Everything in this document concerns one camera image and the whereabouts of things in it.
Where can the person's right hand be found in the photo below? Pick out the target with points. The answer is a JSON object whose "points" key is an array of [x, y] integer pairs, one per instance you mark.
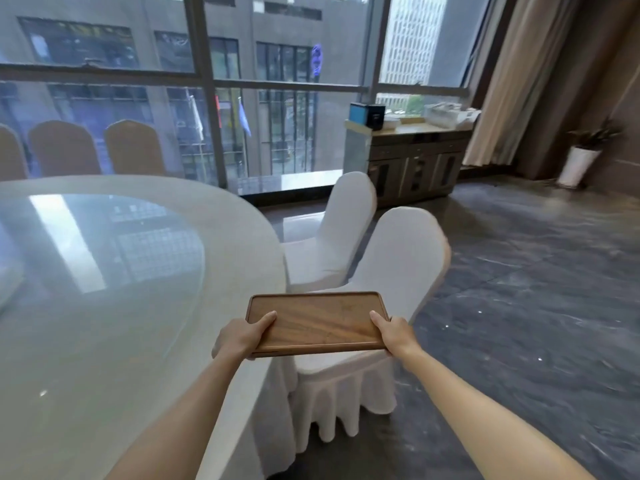
{"points": [[400, 337]]}

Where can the person's left hand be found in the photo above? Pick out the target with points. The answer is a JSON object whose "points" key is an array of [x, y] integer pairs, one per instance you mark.
{"points": [[237, 339]]}

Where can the brown wooden tray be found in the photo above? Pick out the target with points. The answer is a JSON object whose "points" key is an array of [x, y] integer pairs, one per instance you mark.
{"points": [[320, 319]]}

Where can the person's left forearm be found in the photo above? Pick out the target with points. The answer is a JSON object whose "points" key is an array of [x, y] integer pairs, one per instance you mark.
{"points": [[190, 424]]}

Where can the person's right forearm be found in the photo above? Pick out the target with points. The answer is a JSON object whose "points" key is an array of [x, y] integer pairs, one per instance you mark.
{"points": [[490, 424]]}

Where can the white covered chair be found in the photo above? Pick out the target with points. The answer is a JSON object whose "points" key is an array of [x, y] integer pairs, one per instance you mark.
{"points": [[340, 229], [400, 254]]}

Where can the round white table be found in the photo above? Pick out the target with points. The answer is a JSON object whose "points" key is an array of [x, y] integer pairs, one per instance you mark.
{"points": [[240, 234]]}

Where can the round glass turntable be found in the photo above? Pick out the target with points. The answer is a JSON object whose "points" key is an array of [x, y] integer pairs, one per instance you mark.
{"points": [[100, 294]]}

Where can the dark wooden sideboard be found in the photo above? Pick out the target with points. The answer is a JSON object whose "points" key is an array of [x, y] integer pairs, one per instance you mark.
{"points": [[420, 164]]}

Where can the tan covered chair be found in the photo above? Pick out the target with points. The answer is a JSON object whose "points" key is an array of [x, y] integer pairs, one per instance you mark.
{"points": [[65, 149], [135, 147], [11, 154]]}

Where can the blue and black box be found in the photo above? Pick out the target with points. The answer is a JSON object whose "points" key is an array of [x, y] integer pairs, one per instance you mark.
{"points": [[367, 115]]}

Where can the white basket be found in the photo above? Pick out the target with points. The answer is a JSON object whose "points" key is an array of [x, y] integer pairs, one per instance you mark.
{"points": [[450, 115]]}

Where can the white plant pot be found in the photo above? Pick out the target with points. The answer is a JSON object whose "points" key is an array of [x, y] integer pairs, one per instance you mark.
{"points": [[577, 167]]}

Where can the large glass window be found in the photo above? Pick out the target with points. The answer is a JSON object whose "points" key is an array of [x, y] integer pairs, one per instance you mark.
{"points": [[200, 84]]}

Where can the green potted plant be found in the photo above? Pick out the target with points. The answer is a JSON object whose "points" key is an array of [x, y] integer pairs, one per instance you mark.
{"points": [[597, 134]]}

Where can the beige curtain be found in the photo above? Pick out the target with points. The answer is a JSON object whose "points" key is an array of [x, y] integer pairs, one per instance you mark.
{"points": [[520, 79]]}

